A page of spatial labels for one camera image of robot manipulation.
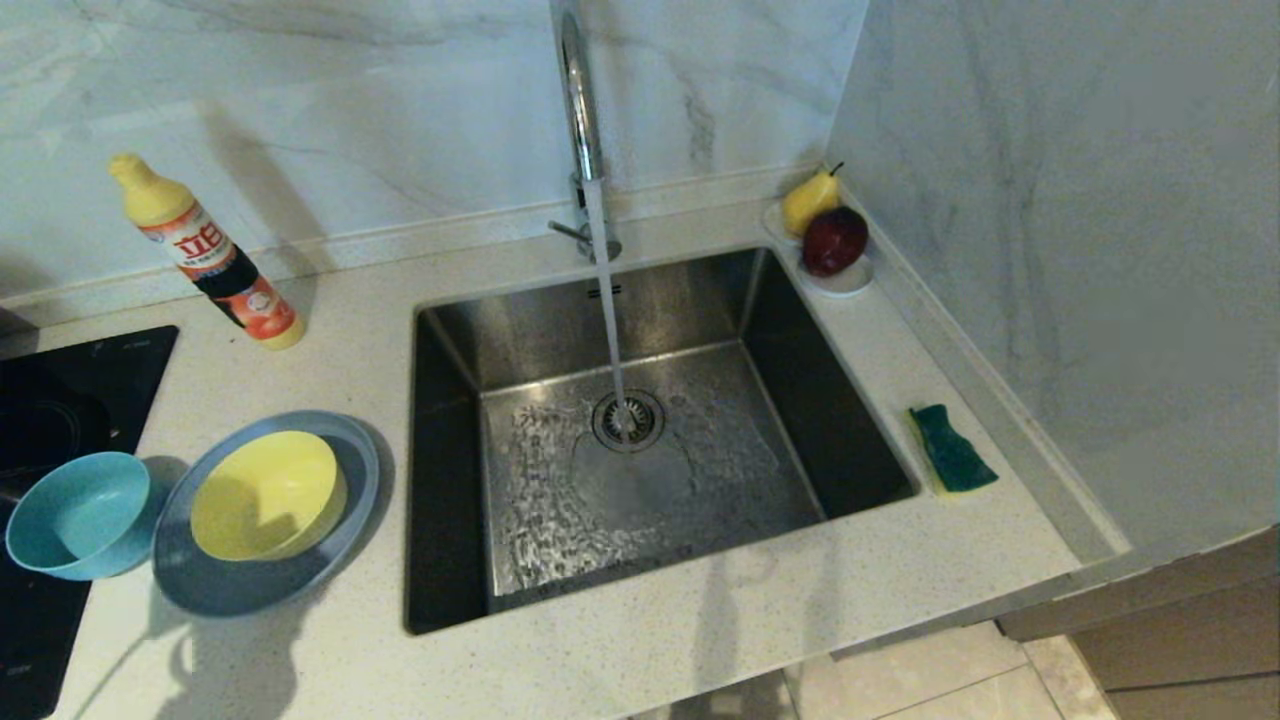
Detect green and yellow sponge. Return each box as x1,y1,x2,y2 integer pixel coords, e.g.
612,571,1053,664
908,403,999,494

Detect orange dish soap bottle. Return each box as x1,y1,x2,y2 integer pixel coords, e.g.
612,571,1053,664
110,153,306,351

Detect teal bowl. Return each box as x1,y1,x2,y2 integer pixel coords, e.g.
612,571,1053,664
6,451,164,581

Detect metal sink drain strainer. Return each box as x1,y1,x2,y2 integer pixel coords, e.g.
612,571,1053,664
591,389,666,453

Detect stainless steel sink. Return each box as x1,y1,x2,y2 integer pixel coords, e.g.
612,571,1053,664
404,245,921,636

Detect small white dish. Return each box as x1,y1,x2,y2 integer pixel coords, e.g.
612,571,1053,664
762,198,876,298

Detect red apple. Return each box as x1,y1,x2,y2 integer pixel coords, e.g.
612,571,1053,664
801,206,870,278

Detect yellow pear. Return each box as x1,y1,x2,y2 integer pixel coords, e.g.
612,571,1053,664
781,162,846,238

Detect chrome kitchen faucet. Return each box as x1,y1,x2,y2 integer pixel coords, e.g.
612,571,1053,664
546,0,623,264

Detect yellow bowl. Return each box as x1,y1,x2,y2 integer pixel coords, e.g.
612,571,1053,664
190,431,349,562

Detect grey-blue plate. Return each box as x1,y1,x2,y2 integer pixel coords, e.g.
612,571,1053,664
152,410,382,618

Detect black induction cooktop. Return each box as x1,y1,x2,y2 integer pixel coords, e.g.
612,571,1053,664
0,325,181,720

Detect wooden cabinet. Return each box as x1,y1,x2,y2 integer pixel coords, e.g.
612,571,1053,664
997,525,1280,720

